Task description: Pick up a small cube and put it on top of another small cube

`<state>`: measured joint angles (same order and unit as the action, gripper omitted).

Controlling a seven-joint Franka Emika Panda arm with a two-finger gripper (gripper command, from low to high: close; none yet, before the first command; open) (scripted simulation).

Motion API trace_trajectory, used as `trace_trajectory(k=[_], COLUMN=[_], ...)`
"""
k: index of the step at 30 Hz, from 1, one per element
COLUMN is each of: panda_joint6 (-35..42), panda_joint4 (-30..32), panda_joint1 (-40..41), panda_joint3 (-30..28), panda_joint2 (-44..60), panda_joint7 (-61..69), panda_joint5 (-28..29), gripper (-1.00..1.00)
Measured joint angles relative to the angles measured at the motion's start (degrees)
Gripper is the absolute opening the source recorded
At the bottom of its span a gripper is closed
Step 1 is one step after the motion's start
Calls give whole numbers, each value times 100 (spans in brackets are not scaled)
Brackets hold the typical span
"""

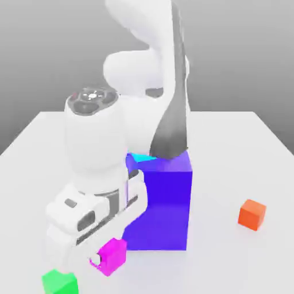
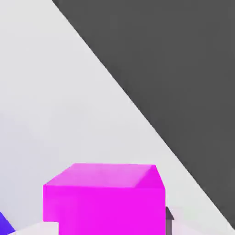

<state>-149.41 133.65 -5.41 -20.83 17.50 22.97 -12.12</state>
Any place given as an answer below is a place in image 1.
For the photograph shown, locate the small orange cube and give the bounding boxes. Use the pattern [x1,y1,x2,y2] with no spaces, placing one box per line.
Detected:
[237,199,268,232]

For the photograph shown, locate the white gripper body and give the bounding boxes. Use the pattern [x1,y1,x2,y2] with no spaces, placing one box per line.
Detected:
[45,169,148,274]

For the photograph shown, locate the small green cube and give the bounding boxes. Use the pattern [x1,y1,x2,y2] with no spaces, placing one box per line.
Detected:
[41,269,79,294]

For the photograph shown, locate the small magenta cube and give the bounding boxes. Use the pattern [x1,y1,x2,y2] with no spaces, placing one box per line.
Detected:
[88,238,127,277]

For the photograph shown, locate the small cyan cube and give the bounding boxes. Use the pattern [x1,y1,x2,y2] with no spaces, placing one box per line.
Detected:
[127,152,157,163]

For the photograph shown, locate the large blue box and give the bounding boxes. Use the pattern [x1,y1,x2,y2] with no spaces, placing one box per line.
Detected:
[121,150,193,252]

